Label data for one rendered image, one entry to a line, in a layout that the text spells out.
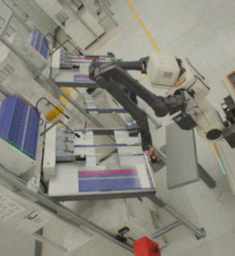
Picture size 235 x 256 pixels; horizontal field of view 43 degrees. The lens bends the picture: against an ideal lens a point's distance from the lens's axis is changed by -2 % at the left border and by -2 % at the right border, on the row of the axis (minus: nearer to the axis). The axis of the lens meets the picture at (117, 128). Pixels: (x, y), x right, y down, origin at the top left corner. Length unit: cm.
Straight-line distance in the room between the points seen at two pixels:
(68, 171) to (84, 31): 484
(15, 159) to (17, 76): 137
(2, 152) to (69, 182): 50
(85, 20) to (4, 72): 373
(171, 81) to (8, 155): 106
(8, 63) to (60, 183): 145
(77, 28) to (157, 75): 506
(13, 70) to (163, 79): 178
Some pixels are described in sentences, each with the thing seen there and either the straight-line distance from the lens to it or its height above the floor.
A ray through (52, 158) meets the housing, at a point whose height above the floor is 124.
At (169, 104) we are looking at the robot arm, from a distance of 164.
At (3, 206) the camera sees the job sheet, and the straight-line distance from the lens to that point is 209.
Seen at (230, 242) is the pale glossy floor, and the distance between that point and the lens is 251.
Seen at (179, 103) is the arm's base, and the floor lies 121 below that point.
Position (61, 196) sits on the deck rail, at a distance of 200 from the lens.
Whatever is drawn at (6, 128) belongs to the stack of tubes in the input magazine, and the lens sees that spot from 196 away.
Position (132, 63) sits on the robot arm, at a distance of 200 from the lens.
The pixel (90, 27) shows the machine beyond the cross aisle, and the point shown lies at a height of 33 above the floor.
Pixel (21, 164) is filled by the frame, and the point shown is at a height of 145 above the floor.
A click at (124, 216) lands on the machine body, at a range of 228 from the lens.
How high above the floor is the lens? 222
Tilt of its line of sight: 33 degrees down
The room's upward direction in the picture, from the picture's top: 47 degrees counter-clockwise
